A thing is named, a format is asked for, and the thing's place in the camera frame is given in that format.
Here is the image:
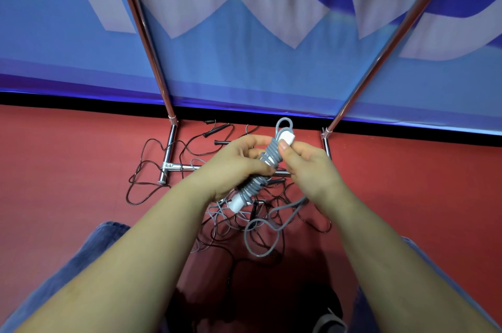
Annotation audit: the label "person's right leg in jeans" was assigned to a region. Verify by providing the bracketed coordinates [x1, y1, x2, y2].
[348, 236, 502, 333]

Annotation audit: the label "black and grey shoe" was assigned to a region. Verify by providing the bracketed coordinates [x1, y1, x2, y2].
[294, 283, 349, 333]

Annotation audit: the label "person's leg in jeans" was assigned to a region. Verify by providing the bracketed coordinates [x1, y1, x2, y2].
[348, 236, 502, 333]
[0, 221, 170, 333]

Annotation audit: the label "chrome metal rack frame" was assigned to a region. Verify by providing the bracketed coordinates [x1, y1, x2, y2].
[110, 0, 468, 187]

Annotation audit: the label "blue and white banner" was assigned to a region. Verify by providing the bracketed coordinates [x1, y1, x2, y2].
[0, 0, 502, 137]

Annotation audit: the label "black skipping rope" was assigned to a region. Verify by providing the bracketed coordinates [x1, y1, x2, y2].
[191, 176, 334, 267]
[125, 120, 260, 206]

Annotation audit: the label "person's right forearm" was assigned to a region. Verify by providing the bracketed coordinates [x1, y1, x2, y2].
[317, 188, 495, 333]

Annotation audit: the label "grey skipping rope white handles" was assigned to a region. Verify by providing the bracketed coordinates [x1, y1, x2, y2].
[227, 117, 309, 258]

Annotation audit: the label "person's left leg in jeans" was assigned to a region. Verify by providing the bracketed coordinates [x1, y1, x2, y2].
[0, 221, 170, 333]

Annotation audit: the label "person's right hand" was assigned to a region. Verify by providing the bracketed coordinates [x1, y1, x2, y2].
[277, 139, 348, 210]

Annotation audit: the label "person's left hand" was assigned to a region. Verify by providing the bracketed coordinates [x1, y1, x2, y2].
[187, 134, 276, 205]

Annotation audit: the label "thin grey cord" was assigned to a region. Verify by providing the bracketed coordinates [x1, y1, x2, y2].
[191, 158, 252, 255]

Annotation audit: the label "person's left forearm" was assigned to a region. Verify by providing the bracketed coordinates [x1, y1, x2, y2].
[16, 179, 221, 333]

